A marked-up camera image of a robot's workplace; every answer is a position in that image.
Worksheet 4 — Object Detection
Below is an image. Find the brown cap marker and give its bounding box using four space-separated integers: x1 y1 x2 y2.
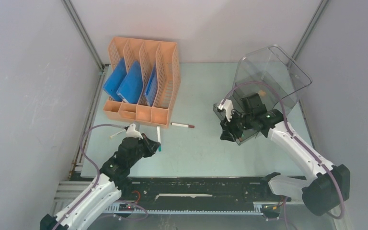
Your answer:
171 122 195 128

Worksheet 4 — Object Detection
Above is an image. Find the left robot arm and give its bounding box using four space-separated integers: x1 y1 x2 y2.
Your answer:
40 134 161 230

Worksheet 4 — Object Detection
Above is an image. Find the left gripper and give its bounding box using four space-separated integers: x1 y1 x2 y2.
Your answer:
128 133 160 167

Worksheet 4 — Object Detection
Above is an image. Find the blue folder front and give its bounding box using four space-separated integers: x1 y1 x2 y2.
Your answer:
103 58 127 102

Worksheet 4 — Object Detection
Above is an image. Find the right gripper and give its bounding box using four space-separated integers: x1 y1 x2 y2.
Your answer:
220 109 253 143

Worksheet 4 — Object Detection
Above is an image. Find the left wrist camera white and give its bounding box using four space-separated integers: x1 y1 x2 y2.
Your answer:
125 123 143 139

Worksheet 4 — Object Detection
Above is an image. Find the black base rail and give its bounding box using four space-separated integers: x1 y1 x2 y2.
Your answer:
121 177 283 213

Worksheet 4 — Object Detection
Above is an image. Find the orange plastic file organizer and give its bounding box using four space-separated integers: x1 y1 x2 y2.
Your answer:
103 37 181 128

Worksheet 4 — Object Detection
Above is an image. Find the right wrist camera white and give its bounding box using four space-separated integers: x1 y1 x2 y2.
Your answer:
217 99 234 122

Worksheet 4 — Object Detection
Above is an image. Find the clear plastic drawer cabinet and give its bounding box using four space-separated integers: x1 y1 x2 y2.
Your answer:
214 45 312 145

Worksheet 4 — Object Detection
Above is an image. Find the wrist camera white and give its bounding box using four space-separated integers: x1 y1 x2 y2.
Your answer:
217 99 234 122
125 123 143 139

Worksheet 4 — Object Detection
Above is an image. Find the yellow cap marker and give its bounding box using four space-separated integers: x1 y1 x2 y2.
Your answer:
109 129 125 139

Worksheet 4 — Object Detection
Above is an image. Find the blue folder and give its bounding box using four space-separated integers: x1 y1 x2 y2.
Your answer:
116 61 143 104
144 64 158 106
103 58 127 102

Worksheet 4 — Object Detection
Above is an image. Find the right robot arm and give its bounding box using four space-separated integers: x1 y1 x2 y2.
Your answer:
216 93 350 219

